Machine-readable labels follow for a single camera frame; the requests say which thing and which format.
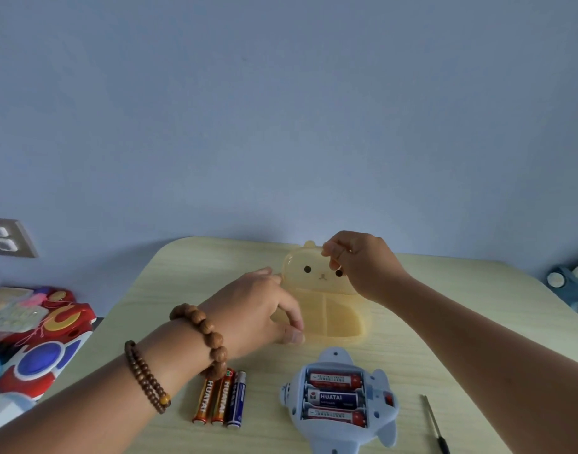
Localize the yellow bear storage box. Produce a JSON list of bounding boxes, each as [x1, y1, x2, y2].
[[269, 240, 371, 342]]

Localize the dark blue battery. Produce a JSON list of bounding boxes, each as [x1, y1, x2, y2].
[[226, 370, 248, 429], [306, 388, 361, 412]]

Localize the small black-handled screwdriver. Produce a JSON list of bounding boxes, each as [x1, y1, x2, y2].
[[421, 393, 452, 454]]

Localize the light blue animal toy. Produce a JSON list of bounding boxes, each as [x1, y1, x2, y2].
[[279, 346, 400, 454]]

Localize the large-bead wooden bracelet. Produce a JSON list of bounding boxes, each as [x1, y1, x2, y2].
[[169, 303, 229, 380]]

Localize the red blue round toy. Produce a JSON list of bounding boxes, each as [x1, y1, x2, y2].
[[0, 287, 97, 401]]

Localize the person's right hand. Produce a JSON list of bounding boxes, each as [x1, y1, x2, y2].
[[321, 230, 413, 306]]

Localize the grey wall outlet white covers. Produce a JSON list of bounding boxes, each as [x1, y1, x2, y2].
[[0, 216, 39, 259]]

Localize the person's left hand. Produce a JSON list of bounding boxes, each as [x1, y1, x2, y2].
[[199, 267, 307, 363]]

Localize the red battery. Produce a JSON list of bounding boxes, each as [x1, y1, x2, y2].
[[303, 405, 367, 429], [307, 370, 365, 393]]

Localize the person's right forearm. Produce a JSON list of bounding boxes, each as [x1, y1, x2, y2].
[[381, 274, 578, 454]]

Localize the orange battery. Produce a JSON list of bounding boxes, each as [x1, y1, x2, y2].
[[210, 368, 236, 426], [192, 376, 217, 426]]

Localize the small-bead wooden bracelet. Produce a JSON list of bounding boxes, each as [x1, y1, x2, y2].
[[124, 339, 172, 416]]

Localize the person's left forearm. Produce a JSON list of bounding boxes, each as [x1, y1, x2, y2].
[[0, 318, 215, 454]]

